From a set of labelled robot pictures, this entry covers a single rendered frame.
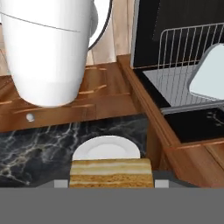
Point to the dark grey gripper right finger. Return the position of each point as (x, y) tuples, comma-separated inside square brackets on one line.
[(162, 183)]

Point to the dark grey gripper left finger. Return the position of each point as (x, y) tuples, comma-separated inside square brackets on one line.
[(60, 183)]

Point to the layered brown cake slice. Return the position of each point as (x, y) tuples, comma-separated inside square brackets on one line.
[(111, 173)]

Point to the white round plate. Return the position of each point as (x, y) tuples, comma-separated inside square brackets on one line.
[(105, 148)]

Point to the black glass oven door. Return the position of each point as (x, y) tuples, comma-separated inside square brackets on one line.
[(195, 124)]

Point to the pale grey oven tray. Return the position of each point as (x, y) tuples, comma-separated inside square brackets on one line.
[(210, 74)]

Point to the black oven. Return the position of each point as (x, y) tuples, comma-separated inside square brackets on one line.
[(175, 17)]

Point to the wooden cabinet side panel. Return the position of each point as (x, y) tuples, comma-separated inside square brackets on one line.
[(163, 145)]

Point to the wooden drawer front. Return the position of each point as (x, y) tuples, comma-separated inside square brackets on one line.
[(52, 116)]

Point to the round silver drawer knob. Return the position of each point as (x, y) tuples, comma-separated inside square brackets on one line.
[(30, 117)]

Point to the large white rounded cylinder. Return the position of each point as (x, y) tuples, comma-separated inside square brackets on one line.
[(48, 52)]

